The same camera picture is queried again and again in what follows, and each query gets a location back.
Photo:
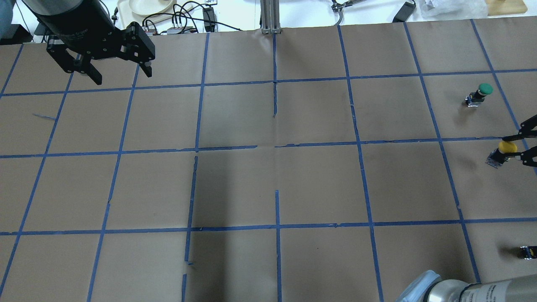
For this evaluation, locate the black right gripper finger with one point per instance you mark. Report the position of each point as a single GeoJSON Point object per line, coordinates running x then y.
{"type": "Point", "coordinates": [527, 157]}
{"type": "Point", "coordinates": [526, 131]}

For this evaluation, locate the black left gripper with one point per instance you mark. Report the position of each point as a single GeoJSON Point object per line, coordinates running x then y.
{"type": "Point", "coordinates": [82, 30]}

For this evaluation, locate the yellow push button switch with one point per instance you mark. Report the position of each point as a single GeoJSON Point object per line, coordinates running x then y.
{"type": "Point", "coordinates": [502, 154]}

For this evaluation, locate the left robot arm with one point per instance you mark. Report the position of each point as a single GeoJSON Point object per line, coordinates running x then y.
{"type": "Point", "coordinates": [83, 31]}

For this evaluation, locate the beige tray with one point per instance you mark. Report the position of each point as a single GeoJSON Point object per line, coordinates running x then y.
{"type": "Point", "coordinates": [137, 10]}

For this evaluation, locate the black power adapter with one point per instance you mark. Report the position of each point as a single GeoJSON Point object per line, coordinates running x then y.
{"type": "Point", "coordinates": [209, 19]}

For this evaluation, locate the clear plastic bag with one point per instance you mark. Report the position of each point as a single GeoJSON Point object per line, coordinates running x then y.
{"type": "Point", "coordinates": [464, 9]}

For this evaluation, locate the green push button switch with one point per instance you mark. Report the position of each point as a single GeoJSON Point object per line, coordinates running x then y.
{"type": "Point", "coordinates": [475, 99]}

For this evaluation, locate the black switch block at edge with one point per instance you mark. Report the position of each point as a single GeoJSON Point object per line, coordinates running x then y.
{"type": "Point", "coordinates": [528, 252]}

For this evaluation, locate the aluminium frame post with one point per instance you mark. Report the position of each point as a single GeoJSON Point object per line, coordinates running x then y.
{"type": "Point", "coordinates": [270, 17]}

